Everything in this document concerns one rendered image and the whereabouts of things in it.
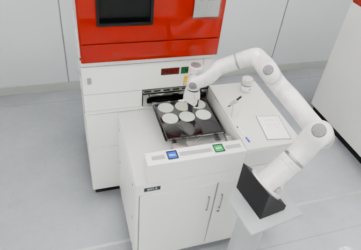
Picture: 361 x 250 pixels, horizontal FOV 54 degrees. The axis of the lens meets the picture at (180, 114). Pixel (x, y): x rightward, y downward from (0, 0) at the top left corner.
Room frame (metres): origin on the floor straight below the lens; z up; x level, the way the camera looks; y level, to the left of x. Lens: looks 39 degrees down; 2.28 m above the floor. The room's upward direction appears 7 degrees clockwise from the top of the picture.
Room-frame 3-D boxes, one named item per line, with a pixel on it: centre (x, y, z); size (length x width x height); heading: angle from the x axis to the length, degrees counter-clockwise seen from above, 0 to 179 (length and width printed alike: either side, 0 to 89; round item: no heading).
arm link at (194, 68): (1.76, -0.06, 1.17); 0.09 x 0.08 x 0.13; 176
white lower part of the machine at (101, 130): (2.17, 0.34, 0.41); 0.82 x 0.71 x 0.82; 111
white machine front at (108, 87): (1.85, 0.22, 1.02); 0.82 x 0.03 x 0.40; 111
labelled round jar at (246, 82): (1.97, -0.41, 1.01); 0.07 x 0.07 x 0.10
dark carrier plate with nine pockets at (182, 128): (1.71, -0.04, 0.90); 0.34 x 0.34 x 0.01; 21
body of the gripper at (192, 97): (1.77, -0.06, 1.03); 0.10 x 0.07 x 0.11; 52
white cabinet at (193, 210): (1.64, -0.15, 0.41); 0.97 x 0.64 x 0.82; 111
